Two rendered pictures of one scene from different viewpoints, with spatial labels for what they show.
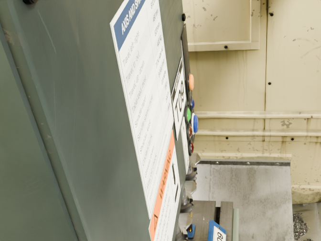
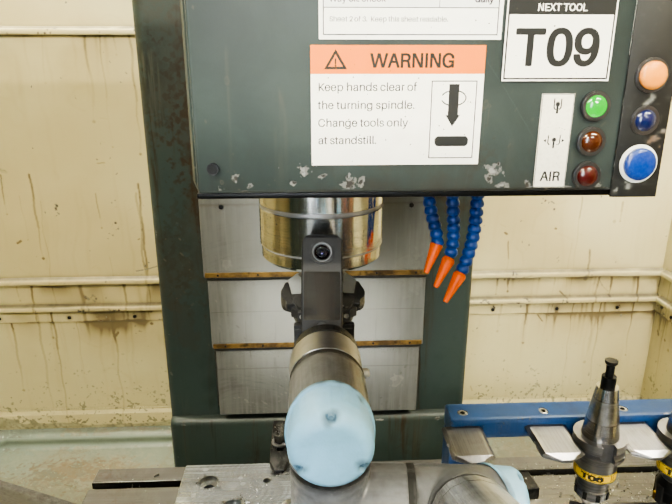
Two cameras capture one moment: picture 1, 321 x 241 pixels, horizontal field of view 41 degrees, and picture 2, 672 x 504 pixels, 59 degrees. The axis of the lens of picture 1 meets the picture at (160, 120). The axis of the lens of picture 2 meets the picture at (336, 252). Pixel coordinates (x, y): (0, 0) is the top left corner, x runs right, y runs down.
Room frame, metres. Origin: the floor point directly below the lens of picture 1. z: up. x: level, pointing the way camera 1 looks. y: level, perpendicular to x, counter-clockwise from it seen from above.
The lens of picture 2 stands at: (0.13, -0.50, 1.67)
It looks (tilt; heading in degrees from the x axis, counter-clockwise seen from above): 18 degrees down; 73
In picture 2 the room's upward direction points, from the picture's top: straight up
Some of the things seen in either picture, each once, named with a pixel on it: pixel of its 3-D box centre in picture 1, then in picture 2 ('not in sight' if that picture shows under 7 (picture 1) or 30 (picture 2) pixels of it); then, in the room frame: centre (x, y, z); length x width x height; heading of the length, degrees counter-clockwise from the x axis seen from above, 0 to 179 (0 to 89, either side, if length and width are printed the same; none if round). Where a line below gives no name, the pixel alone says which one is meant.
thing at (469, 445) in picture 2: not in sight; (468, 446); (0.48, 0.05, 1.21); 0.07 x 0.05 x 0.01; 76
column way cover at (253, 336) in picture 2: not in sight; (317, 307); (0.45, 0.65, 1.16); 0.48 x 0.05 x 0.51; 166
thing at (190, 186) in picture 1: (183, 187); not in sight; (0.80, -0.03, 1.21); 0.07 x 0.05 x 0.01; 76
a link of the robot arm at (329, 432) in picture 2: not in sight; (329, 417); (0.27, -0.06, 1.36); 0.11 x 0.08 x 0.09; 75
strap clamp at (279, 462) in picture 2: not in sight; (280, 456); (0.31, 0.41, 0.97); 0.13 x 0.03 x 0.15; 76
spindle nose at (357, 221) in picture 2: not in sight; (321, 210); (0.34, 0.22, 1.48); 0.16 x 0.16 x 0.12
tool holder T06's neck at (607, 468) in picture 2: not in sight; (595, 461); (0.64, 0.01, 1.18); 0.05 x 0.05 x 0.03
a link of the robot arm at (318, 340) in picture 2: not in sight; (329, 369); (0.29, 0.02, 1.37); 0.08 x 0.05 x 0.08; 165
